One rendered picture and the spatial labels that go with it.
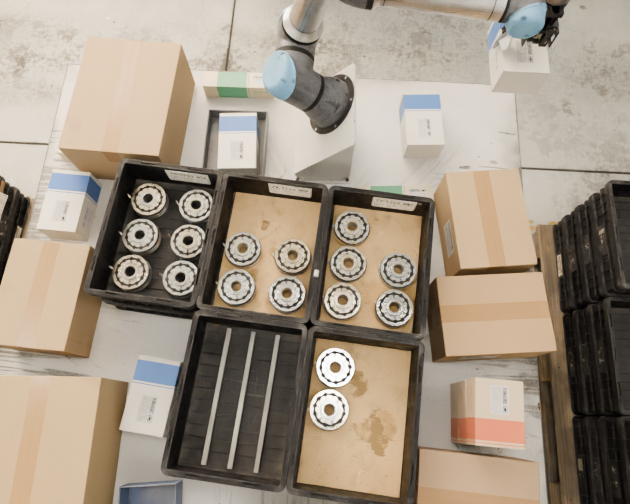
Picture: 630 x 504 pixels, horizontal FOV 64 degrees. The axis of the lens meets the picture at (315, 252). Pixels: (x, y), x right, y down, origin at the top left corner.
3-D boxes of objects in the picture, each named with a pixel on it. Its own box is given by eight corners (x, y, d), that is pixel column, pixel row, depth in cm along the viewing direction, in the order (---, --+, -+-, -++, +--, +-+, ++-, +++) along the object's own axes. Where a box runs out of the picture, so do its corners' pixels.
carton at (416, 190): (354, 211, 164) (356, 204, 159) (353, 194, 166) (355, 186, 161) (428, 209, 165) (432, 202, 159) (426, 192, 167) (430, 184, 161)
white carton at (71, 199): (66, 181, 167) (53, 168, 158) (102, 184, 167) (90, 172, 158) (50, 238, 161) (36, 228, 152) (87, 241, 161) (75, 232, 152)
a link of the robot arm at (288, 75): (291, 115, 151) (255, 96, 142) (297, 74, 153) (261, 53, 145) (319, 104, 142) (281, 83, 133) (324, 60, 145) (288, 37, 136)
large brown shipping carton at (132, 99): (111, 76, 180) (88, 36, 161) (195, 82, 179) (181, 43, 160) (86, 178, 167) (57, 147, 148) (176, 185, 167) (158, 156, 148)
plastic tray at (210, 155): (211, 117, 175) (208, 108, 170) (269, 119, 175) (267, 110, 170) (203, 188, 167) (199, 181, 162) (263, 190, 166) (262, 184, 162)
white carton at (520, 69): (487, 32, 145) (498, 8, 136) (529, 34, 144) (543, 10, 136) (491, 92, 138) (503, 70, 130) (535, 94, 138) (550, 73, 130)
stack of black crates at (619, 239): (550, 224, 223) (607, 179, 180) (618, 228, 223) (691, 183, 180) (558, 313, 211) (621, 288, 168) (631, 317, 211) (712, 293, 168)
